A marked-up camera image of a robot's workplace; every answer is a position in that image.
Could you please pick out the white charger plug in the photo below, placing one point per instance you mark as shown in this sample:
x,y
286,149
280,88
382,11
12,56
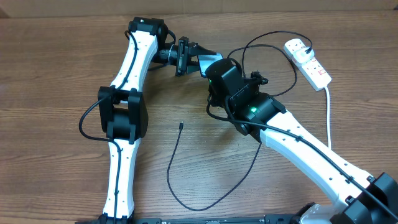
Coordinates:
x,y
303,55

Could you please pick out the white power strip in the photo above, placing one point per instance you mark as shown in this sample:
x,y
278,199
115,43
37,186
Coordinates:
x,y
313,71

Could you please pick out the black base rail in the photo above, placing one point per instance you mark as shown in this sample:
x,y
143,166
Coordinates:
x,y
267,219

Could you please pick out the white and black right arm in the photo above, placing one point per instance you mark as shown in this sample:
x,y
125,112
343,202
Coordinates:
x,y
355,195

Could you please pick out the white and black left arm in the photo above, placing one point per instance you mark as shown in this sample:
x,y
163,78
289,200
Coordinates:
x,y
122,108

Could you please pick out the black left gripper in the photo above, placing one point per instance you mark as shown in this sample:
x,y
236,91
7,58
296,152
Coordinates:
x,y
185,50

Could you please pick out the blue Galaxy smartphone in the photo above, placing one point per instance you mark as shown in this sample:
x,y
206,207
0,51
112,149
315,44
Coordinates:
x,y
206,60

